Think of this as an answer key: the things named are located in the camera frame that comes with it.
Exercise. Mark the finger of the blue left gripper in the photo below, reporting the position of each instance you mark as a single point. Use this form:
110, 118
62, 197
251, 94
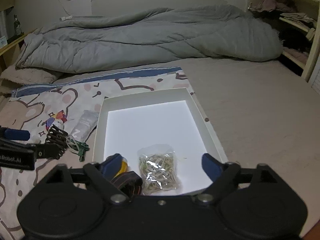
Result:
14, 134

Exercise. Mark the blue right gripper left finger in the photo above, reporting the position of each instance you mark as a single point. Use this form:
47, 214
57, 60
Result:
111, 166

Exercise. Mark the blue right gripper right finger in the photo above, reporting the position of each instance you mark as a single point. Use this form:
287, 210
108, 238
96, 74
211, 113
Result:
211, 166

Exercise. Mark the yellow round tin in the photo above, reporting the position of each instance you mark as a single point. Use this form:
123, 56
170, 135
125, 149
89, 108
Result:
124, 166

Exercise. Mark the cartoon bear print cloth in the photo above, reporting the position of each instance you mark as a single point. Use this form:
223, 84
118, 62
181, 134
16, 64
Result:
35, 107

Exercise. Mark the white shallow box tray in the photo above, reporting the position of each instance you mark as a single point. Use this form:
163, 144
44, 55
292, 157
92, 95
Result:
171, 118

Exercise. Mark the clear bag of rubber bands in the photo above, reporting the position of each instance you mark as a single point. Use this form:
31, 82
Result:
158, 170

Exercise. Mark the grey sachet pouch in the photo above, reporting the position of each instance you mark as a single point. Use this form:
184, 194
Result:
87, 122

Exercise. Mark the beige fuzzy pillow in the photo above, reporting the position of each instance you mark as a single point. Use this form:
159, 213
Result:
29, 76

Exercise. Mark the dark glass bottle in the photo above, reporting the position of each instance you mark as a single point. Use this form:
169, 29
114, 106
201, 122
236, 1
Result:
17, 26

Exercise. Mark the grey quilted duvet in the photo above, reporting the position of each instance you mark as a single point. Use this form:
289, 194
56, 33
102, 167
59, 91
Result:
96, 43

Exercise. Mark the pile of clothes on shelf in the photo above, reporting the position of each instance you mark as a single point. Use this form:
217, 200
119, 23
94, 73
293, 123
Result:
274, 12

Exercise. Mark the wooden wall shelf unit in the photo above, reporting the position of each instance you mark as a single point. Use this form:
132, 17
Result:
299, 54

